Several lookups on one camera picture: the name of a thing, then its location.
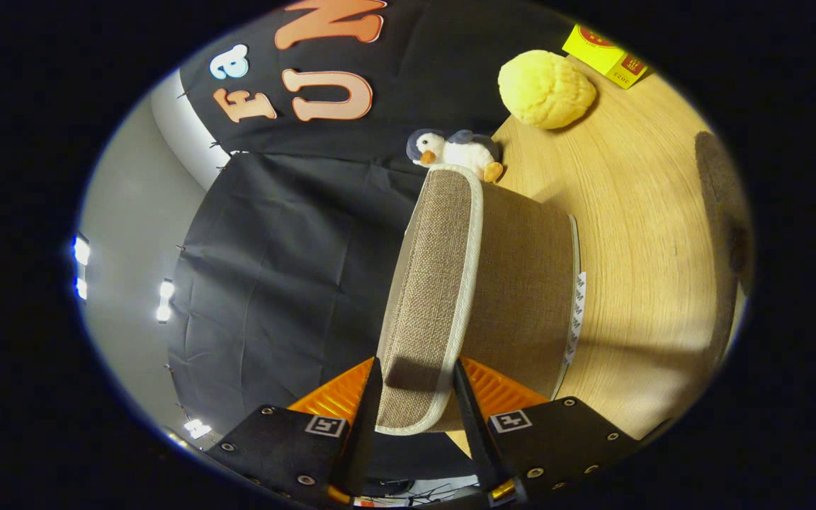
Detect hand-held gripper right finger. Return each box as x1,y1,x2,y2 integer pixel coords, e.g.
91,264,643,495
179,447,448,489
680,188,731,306
453,356,641,505

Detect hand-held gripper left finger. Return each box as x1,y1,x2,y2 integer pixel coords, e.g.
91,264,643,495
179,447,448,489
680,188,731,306
206,356,384,507

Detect brown fabric storage box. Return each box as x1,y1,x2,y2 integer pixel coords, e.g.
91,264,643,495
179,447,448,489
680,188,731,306
376,164,587,435

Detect white ceiling light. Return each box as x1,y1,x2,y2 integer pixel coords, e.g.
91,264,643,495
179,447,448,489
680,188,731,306
155,278,175,324
72,234,92,302

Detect penguin plush toy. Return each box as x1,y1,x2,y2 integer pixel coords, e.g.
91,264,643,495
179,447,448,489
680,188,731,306
406,128,504,183

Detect yellow bun-shaped plush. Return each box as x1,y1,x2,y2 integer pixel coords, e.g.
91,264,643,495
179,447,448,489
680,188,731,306
497,50,598,130

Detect yellow book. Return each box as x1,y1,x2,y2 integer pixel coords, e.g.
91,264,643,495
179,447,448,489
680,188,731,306
562,23,650,89

